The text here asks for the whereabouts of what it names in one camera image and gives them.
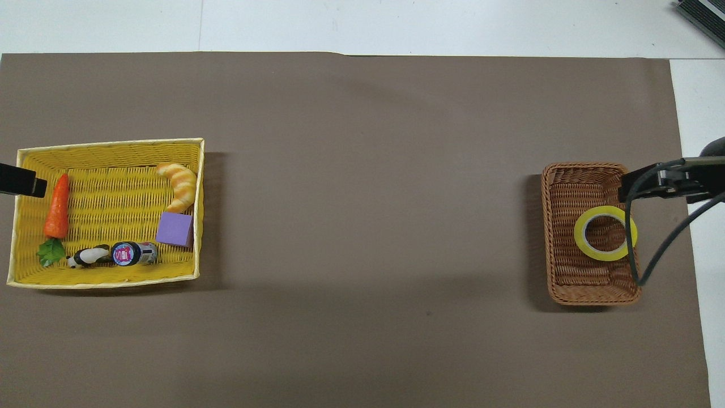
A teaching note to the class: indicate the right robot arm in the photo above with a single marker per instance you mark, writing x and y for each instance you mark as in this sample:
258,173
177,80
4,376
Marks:
716,147

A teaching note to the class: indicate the brown wicker basket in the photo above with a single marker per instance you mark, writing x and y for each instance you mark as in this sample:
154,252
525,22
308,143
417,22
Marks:
566,272

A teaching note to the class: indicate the yellow tape roll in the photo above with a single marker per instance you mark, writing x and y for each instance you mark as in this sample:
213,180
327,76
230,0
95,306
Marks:
583,247

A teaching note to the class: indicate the yellow woven basket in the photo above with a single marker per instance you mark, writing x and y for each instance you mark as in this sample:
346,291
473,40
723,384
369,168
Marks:
113,192

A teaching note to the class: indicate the toy croissant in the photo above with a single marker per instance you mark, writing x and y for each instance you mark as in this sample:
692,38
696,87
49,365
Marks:
184,184

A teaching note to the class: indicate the purple foam block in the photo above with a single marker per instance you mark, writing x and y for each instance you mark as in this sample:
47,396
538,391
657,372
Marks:
174,229

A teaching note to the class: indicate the small can with pink lid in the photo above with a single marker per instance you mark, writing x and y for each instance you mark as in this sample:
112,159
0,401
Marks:
133,254

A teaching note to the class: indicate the black and white panda toy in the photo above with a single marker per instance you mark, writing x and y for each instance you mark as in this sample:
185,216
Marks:
89,256

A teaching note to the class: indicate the orange toy carrot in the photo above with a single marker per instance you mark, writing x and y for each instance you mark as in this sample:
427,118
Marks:
58,212

